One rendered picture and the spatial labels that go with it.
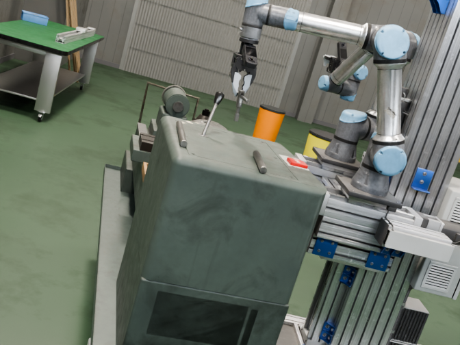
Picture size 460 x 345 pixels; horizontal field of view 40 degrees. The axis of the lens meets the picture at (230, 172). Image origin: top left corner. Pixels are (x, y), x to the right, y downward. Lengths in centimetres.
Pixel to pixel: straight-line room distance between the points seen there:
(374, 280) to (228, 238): 113
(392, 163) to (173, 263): 91
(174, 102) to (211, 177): 177
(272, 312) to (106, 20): 1035
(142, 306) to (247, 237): 38
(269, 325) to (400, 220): 79
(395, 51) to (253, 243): 85
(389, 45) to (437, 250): 80
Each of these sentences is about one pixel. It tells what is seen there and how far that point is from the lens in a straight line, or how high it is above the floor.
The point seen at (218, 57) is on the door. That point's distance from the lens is 1197.
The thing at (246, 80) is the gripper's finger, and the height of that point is 145.
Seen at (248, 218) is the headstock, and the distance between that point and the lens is 185.
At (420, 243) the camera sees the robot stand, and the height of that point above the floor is 105.
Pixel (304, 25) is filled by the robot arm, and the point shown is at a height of 170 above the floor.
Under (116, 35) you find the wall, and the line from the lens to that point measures 1204.
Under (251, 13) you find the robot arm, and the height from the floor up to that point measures 168.
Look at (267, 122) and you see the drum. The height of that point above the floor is 40.
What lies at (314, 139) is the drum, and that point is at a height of 61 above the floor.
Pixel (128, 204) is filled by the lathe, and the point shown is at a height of 54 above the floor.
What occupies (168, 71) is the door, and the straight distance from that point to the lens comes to 1199.
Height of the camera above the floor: 169
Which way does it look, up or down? 14 degrees down
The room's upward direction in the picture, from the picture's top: 17 degrees clockwise
